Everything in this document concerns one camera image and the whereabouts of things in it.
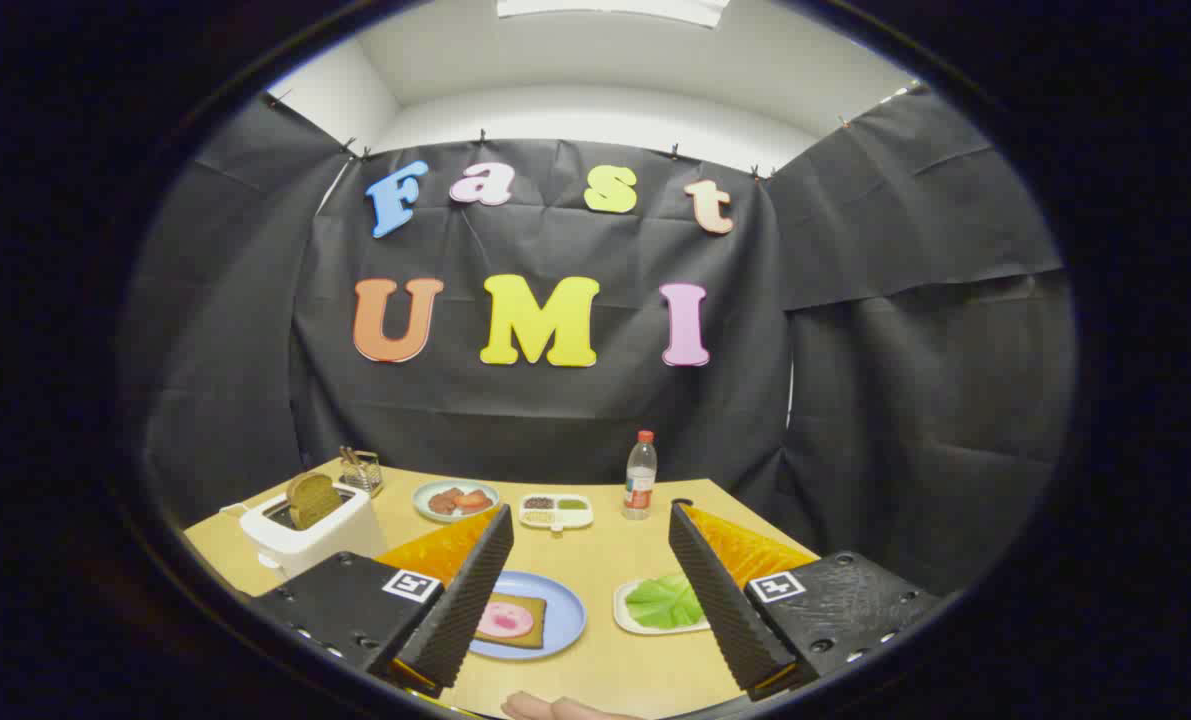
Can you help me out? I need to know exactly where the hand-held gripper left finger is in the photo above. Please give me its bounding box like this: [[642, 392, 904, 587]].
[[245, 503, 516, 699]]

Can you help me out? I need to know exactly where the white square plate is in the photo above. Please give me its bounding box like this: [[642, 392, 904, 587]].
[[613, 578, 712, 637]]

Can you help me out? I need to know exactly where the pink ham slice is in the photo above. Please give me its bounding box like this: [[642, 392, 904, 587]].
[[477, 600, 535, 640]]

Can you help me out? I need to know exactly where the white toaster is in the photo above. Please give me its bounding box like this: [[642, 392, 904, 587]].
[[238, 480, 388, 581]]

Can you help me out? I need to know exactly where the square toast slice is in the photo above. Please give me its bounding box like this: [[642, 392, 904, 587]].
[[474, 592, 547, 650]]

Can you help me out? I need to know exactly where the white divided condiment dish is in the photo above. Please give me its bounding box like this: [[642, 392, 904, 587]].
[[518, 493, 595, 533]]

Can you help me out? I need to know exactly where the green lettuce leaf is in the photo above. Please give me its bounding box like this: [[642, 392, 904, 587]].
[[624, 572, 706, 631]]

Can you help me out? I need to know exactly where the ceiling light panel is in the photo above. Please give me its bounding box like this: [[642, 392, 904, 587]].
[[496, 0, 731, 28]]

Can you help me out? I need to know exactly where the rounded brown bread slice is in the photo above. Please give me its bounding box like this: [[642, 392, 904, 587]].
[[286, 472, 343, 531]]

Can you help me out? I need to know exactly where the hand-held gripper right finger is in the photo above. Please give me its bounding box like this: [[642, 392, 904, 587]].
[[668, 501, 946, 701]]

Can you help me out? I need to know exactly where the clear plastic water bottle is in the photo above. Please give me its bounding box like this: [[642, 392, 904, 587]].
[[622, 430, 659, 521]]

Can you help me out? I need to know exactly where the metal wire utensil holder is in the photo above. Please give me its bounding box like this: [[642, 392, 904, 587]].
[[339, 452, 385, 498]]

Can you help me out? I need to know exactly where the black backdrop cloth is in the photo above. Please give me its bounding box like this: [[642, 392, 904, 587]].
[[120, 85, 1076, 601]]

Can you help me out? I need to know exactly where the blue round plate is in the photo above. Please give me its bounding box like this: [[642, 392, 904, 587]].
[[468, 570, 587, 661]]

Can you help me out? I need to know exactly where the pale green round plate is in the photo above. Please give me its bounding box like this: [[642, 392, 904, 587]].
[[413, 480, 501, 524]]

